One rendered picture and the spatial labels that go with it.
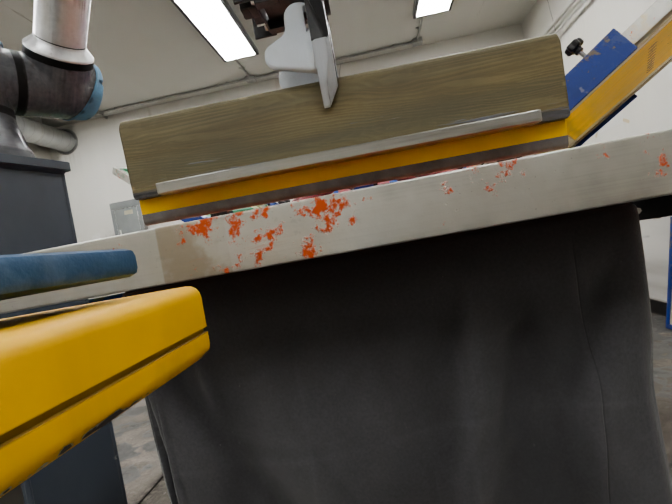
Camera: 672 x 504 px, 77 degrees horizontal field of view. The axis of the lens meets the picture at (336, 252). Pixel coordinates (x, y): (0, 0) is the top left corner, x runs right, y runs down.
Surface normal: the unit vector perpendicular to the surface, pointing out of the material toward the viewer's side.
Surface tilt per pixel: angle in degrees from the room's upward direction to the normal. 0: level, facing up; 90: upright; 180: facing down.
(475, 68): 93
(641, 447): 93
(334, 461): 94
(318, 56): 105
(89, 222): 90
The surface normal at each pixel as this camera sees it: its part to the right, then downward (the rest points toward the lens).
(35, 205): 0.93, -0.16
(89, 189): -0.10, 0.04
